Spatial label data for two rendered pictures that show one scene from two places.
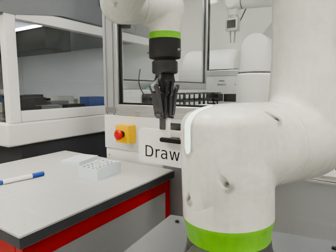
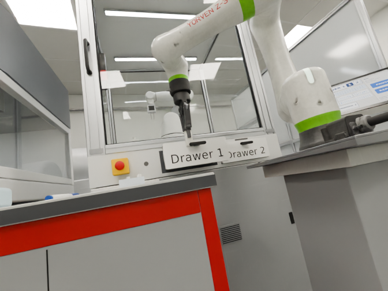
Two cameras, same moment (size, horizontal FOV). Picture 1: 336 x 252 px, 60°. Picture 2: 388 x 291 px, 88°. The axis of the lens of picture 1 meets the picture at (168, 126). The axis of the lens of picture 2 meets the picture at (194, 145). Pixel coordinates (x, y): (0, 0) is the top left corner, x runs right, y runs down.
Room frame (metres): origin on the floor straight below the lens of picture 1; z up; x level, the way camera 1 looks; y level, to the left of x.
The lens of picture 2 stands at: (0.30, 0.64, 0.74)
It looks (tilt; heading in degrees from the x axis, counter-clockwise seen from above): 10 degrees up; 311
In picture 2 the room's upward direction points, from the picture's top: 10 degrees counter-clockwise
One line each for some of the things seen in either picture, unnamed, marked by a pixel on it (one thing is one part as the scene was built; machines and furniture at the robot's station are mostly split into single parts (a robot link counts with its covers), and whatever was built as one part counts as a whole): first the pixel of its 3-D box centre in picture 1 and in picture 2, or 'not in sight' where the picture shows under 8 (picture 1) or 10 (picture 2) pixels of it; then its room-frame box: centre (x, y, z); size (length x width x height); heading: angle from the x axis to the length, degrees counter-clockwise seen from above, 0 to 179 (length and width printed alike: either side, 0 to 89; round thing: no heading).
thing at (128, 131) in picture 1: (125, 133); (120, 166); (1.16, 0.17, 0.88); 0.07 x 0.05 x 0.07; 56
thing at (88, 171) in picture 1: (100, 168); (131, 184); (0.98, 0.23, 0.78); 0.12 x 0.08 x 0.04; 152
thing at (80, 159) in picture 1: (80, 159); not in sight; (1.16, 0.36, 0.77); 0.13 x 0.09 x 0.02; 160
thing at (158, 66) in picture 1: (164, 76); (182, 104); (0.86, 0.01, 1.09); 0.08 x 0.07 x 0.09; 146
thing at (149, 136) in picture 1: (177, 149); (196, 152); (0.86, -0.03, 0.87); 0.29 x 0.02 x 0.11; 56
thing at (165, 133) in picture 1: (164, 129); (189, 138); (0.86, 0.01, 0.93); 0.03 x 0.01 x 0.07; 56
